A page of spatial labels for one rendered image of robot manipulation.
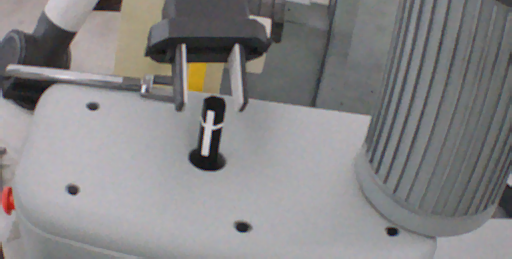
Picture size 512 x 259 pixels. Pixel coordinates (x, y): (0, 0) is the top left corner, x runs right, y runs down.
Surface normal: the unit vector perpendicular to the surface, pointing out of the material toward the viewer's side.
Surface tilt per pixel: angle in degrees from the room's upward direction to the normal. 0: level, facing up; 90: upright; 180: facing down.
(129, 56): 90
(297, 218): 0
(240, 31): 30
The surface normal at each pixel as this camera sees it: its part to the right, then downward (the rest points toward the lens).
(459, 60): -0.58, 0.38
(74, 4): 0.33, 0.53
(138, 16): 0.00, 0.57
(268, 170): 0.16, -0.81
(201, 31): 0.26, -0.41
